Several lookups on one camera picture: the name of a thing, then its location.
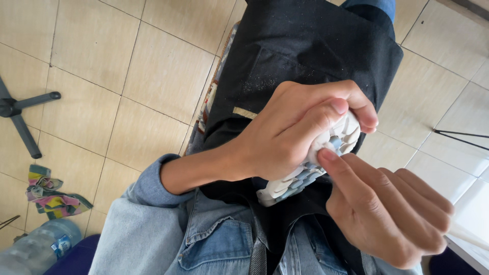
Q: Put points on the black stand base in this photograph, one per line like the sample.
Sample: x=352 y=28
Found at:
x=19 y=114

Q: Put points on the white and blue petal craft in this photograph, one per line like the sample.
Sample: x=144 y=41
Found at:
x=290 y=183

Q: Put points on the thin black tripod legs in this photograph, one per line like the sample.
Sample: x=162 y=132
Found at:
x=462 y=137

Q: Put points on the thin dark rod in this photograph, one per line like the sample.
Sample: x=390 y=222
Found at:
x=9 y=221

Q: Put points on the black apron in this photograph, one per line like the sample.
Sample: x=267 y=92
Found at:
x=305 y=38

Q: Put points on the clear plastic water bottle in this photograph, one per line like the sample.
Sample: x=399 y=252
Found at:
x=34 y=248

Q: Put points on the person's left hand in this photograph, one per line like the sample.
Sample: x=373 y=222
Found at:
x=275 y=137

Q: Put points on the patterned seat cushion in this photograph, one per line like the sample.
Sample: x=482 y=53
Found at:
x=208 y=103

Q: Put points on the person's right hand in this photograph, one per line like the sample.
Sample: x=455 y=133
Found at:
x=382 y=214

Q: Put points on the dark blue seat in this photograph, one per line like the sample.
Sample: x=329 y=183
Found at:
x=76 y=258

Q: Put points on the blue jeans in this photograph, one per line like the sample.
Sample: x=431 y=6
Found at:
x=376 y=11

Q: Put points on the light denim jacket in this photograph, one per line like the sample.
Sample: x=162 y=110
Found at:
x=152 y=229

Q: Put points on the colourful crumpled cloth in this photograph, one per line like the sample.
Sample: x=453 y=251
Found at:
x=53 y=198

